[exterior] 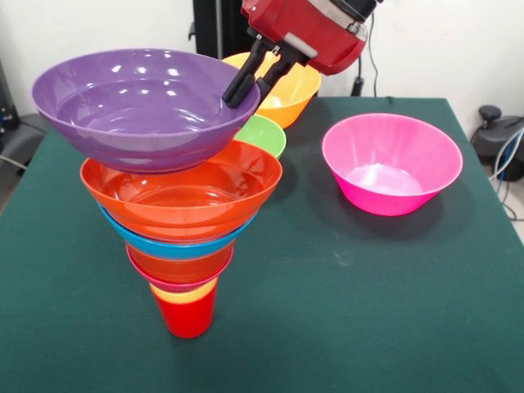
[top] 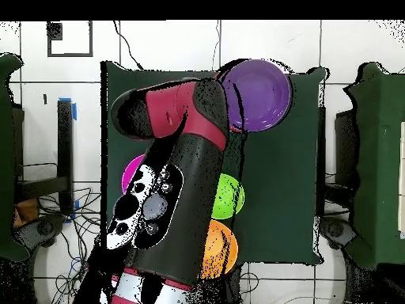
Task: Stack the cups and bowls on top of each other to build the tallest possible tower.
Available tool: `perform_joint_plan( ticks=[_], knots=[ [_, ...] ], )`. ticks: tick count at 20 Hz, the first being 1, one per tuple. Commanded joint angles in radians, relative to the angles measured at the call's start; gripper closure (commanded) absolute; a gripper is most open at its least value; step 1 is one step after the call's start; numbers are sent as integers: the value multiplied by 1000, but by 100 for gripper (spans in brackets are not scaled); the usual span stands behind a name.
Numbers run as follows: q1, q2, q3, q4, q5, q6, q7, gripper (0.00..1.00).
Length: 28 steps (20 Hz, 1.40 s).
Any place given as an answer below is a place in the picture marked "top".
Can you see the purple bowl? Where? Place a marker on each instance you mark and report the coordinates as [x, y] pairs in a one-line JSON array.
[[259, 95]]

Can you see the green bowl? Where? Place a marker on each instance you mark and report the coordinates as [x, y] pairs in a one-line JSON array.
[[229, 196]]

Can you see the large light orange bowl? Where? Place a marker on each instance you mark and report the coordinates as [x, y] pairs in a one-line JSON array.
[[221, 250]]

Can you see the green covered side table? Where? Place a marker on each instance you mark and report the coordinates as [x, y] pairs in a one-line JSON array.
[[380, 158], [5, 158]]

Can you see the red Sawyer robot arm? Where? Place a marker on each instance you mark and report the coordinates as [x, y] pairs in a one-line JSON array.
[[171, 190]]

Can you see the dark green table cloth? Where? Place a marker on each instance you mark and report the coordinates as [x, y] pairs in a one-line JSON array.
[[285, 190]]

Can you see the black square floor frame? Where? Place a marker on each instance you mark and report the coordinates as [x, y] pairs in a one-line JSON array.
[[56, 30]]

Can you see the large magenta bowl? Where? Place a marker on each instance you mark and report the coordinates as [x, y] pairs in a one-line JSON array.
[[130, 174]]

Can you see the black metal stand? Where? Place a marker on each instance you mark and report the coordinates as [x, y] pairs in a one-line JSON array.
[[65, 158]]

